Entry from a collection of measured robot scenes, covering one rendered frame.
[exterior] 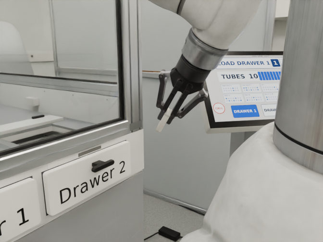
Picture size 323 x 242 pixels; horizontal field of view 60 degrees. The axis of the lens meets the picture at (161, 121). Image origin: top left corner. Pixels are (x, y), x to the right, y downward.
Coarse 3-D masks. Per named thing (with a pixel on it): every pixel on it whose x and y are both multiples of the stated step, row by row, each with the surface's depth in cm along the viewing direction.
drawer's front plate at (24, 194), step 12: (24, 180) 60; (0, 192) 55; (12, 192) 57; (24, 192) 59; (36, 192) 62; (0, 204) 55; (12, 204) 58; (24, 204) 60; (36, 204) 62; (0, 216) 56; (12, 216) 58; (36, 216) 62; (0, 228) 56; (12, 228) 58; (24, 228) 60; (0, 240) 56
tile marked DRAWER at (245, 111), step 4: (232, 108) 93; (236, 108) 93; (240, 108) 94; (244, 108) 94; (248, 108) 94; (252, 108) 94; (256, 108) 95; (232, 112) 92; (236, 112) 93; (240, 112) 93; (244, 112) 93; (248, 112) 93; (252, 112) 94; (256, 112) 94; (236, 116) 92; (240, 116) 92; (244, 116) 92; (248, 116) 93; (252, 116) 93; (256, 116) 93
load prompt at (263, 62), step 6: (222, 60) 102; (228, 60) 102; (234, 60) 103; (240, 60) 103; (246, 60) 103; (252, 60) 104; (258, 60) 104; (264, 60) 105; (270, 60) 105; (276, 60) 106; (222, 66) 101; (228, 66) 101; (234, 66) 101; (240, 66) 102; (246, 66) 102; (252, 66) 103; (258, 66) 103; (264, 66) 104; (270, 66) 104; (276, 66) 104
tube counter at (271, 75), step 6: (252, 72) 101; (258, 72) 102; (264, 72) 102; (270, 72) 103; (276, 72) 103; (252, 78) 100; (258, 78) 101; (264, 78) 101; (270, 78) 101; (276, 78) 102
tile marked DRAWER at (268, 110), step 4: (264, 104) 96; (268, 104) 96; (272, 104) 96; (276, 104) 97; (264, 108) 95; (268, 108) 95; (272, 108) 96; (264, 112) 94; (268, 112) 95; (272, 112) 95; (264, 116) 94; (268, 116) 94
